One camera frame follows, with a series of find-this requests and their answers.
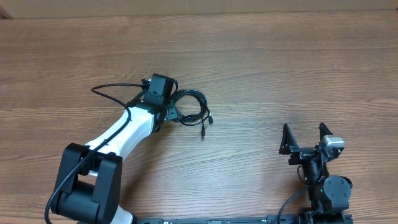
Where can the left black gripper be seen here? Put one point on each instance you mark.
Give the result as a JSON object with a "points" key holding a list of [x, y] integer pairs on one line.
{"points": [[172, 110]]}

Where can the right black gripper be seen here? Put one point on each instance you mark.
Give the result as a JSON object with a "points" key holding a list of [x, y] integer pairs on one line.
{"points": [[306, 152]]}

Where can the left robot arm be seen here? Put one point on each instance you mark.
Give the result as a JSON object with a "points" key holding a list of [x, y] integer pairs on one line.
{"points": [[88, 184]]}

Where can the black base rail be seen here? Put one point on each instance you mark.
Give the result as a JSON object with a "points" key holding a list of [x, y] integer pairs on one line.
{"points": [[270, 219]]}

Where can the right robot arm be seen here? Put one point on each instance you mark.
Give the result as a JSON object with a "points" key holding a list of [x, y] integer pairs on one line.
{"points": [[328, 194]]}

